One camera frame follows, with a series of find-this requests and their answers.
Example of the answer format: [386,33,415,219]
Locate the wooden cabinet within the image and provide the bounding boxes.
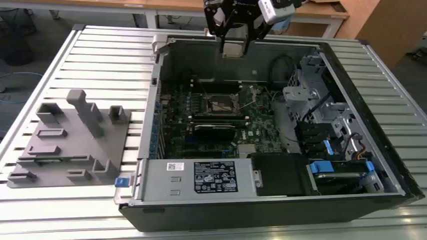
[343,0,427,68]

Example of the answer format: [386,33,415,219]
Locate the thin black cable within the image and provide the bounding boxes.
[302,89,331,123]

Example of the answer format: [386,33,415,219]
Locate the silver CPU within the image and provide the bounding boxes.
[221,41,247,59]

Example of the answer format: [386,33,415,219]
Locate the black bin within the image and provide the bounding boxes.
[0,7,37,67]

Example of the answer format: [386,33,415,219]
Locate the black graphics card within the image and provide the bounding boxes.
[192,123,236,142]

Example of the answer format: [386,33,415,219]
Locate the short black cable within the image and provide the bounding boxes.
[343,132,363,157]

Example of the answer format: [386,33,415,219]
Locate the silver chipset heatsink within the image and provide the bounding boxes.
[236,143,258,154]

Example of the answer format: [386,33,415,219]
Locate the silver socket cover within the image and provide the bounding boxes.
[232,87,247,113]

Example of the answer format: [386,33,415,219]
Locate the silver metal drive cage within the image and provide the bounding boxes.
[282,54,335,126]

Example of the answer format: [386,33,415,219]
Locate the small wooden desk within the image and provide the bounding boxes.
[290,0,351,39]

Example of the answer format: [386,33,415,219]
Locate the black plastic shroud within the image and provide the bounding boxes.
[249,152,322,197]

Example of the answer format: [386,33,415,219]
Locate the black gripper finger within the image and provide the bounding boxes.
[244,23,279,56]
[203,0,235,55]

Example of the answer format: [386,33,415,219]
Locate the CPU socket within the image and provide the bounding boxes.
[203,92,244,117]

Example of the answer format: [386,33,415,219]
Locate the blue disk carrier tab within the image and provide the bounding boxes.
[322,139,335,155]

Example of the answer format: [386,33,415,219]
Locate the blue floor cable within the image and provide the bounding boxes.
[0,71,44,104]

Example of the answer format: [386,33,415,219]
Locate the grey parts rack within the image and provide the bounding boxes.
[5,89,133,189]

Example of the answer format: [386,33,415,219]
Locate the long wooden desk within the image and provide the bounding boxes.
[0,0,207,30]

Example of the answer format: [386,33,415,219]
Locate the black and white webcam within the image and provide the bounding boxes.
[258,0,296,25]

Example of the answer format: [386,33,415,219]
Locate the green motherboard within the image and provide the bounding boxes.
[155,82,291,160]

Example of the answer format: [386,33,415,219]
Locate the green RAM stick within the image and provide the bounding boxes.
[192,117,251,125]
[17,155,89,163]

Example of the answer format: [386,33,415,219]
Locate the hard disk in blue carrier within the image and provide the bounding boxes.
[308,161,363,181]

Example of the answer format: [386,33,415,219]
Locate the pale blue teach pendant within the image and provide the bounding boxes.
[270,17,292,35]

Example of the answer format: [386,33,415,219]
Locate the black chair base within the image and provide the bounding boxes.
[404,32,427,61]

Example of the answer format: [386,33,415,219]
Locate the black PC case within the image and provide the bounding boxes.
[112,33,427,233]

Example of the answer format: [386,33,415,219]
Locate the blue bay latch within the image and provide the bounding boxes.
[362,161,383,193]

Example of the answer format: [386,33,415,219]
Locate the silver power supply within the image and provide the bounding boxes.
[128,157,260,203]

